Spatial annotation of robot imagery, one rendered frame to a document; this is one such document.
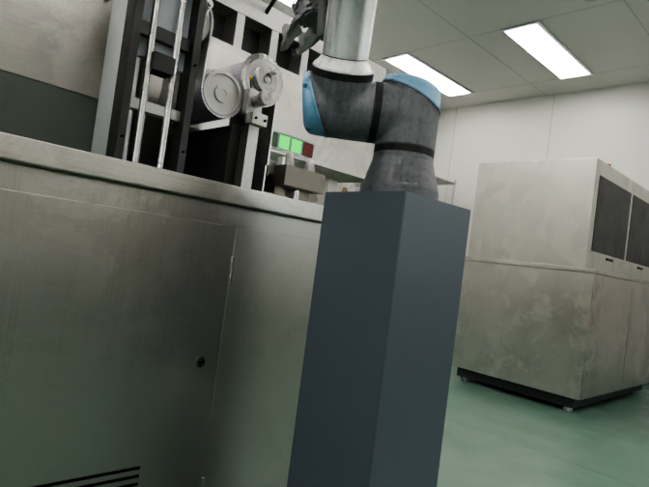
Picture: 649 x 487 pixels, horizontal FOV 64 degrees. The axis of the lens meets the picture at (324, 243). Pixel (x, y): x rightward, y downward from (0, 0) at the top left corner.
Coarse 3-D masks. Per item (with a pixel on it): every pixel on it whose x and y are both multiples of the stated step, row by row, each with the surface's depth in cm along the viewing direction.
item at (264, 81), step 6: (264, 66) 145; (258, 72) 144; (264, 72) 146; (258, 78) 144; (264, 78) 146; (270, 78) 148; (276, 78) 149; (258, 84) 145; (264, 84) 146; (270, 84) 147; (276, 84) 149; (258, 90) 146; (264, 90) 146; (270, 90) 148
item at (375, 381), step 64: (384, 192) 89; (320, 256) 100; (384, 256) 88; (448, 256) 95; (320, 320) 98; (384, 320) 86; (448, 320) 97; (320, 384) 96; (384, 384) 86; (448, 384) 98; (320, 448) 94; (384, 448) 87
